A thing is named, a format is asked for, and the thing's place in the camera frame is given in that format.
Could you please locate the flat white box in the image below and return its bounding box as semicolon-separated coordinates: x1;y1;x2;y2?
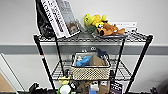
113;20;139;33

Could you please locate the light blue plush toy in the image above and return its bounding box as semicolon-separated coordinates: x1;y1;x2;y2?
75;55;93;68

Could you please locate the orange dog plush toy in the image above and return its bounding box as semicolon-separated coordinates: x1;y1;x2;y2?
94;20;127;38

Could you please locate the green and white bowl toy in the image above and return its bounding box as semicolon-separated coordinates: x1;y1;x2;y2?
56;83;73;94

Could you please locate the small blue box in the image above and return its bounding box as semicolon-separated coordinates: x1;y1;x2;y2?
88;82;101;93

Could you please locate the yellow green plush toy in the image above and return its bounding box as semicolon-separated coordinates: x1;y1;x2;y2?
83;12;109;30

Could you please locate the black wire shelf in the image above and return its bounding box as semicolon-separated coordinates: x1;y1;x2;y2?
32;30;155;94

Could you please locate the white wall socket pair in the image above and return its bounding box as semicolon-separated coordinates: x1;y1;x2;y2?
81;46;98;54

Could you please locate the pale woven basket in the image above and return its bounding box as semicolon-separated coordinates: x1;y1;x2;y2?
70;52;112;82

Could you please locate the brown cardboard box in basket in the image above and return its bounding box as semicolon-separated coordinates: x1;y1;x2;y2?
87;54;108;69

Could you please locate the grey box with picture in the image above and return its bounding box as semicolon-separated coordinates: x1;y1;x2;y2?
55;0;82;36

